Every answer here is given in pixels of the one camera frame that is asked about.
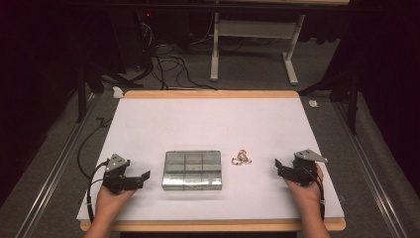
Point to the dark computer tower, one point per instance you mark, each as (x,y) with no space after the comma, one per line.
(130,39)

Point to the black metal stand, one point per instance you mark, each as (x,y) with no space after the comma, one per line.
(352,99)
(81,95)

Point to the crumpled white paper scrap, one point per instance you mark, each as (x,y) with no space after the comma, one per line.
(117,92)

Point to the person's left hand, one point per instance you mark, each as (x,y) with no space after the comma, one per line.
(109,203)

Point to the wooden table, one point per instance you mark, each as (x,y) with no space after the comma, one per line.
(211,94)

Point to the white table mat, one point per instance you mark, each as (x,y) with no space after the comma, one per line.
(181,125)

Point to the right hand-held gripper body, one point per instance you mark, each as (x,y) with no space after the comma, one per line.
(303,170)

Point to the clear plastic compartment box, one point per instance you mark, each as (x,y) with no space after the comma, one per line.
(192,170)

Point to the white metal desk frame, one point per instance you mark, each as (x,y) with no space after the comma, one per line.
(254,29)

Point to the small white paper scrap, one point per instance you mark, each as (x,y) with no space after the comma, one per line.
(313,103)

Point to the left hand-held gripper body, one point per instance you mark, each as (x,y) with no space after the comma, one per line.
(114,180)

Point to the person's right hand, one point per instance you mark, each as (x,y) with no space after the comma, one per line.
(308,196)

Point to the metal floor rail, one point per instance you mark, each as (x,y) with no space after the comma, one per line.
(369,165)
(52,175)

